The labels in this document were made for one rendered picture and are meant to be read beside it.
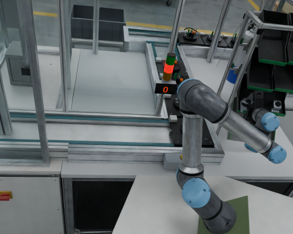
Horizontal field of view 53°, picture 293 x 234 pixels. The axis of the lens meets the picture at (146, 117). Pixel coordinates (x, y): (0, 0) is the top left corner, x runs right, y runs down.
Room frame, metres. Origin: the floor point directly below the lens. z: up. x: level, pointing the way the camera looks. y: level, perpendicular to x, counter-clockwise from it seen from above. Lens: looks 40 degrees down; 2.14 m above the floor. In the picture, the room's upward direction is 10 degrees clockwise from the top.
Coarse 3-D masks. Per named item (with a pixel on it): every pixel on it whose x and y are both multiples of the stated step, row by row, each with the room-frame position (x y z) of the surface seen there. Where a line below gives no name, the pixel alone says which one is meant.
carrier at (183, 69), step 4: (176, 64) 2.12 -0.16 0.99; (180, 64) 2.17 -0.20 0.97; (176, 68) 2.05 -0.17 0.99; (180, 68) 2.10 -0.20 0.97; (184, 68) 2.11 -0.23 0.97; (176, 72) 2.02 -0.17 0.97; (180, 72) 2.03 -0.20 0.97; (184, 72) 2.04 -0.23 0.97; (180, 76) 1.98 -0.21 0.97; (188, 76) 2.00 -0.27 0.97
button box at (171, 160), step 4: (164, 156) 1.13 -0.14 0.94; (168, 156) 1.12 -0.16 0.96; (172, 156) 1.12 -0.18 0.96; (176, 156) 1.13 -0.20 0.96; (164, 160) 1.12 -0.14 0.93; (168, 160) 1.09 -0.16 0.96; (172, 160) 1.10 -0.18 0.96; (176, 160) 1.10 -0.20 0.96; (180, 160) 1.11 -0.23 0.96; (164, 164) 1.10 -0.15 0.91; (168, 164) 1.08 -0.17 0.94; (172, 164) 1.08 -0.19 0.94; (176, 164) 1.09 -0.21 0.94; (168, 168) 1.08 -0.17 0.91; (172, 168) 1.08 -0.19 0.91; (176, 168) 1.09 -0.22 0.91
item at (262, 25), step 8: (248, 16) 1.60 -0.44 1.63; (264, 24) 1.43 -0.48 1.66; (272, 24) 1.45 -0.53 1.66; (240, 32) 1.59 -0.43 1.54; (256, 32) 1.44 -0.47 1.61; (240, 40) 1.60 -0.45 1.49; (256, 40) 1.43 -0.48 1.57; (232, 56) 1.59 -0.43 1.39; (248, 56) 1.43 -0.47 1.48; (224, 72) 1.61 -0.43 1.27; (240, 72) 1.43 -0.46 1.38; (224, 80) 1.60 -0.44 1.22; (240, 80) 1.43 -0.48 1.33; (232, 96) 1.43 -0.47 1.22
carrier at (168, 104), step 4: (164, 96) 1.66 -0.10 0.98; (168, 96) 1.66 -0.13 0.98; (172, 96) 1.69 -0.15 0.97; (176, 96) 1.70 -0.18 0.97; (164, 100) 1.64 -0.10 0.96; (168, 100) 1.63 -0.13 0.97; (172, 100) 1.64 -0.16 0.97; (176, 100) 1.61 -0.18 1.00; (168, 104) 1.58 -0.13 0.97; (172, 104) 1.59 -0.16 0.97; (176, 104) 1.57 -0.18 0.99; (168, 108) 1.54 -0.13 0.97; (172, 108) 1.55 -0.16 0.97; (176, 108) 1.55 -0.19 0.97; (168, 112) 1.50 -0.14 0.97; (172, 112) 1.50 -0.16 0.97; (176, 112) 1.51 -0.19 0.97; (180, 112) 1.52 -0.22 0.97; (168, 116) 1.47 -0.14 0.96; (180, 116) 1.48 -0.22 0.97
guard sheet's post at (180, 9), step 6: (180, 0) 1.45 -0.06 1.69; (180, 6) 1.46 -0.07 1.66; (180, 12) 1.45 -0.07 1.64; (180, 18) 1.45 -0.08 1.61; (174, 24) 1.45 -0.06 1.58; (174, 30) 1.45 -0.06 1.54; (174, 36) 1.46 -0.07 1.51; (174, 42) 1.45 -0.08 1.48; (174, 48) 1.45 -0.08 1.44; (162, 96) 1.45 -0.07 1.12; (162, 102) 1.45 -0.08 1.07; (156, 114) 1.45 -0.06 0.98
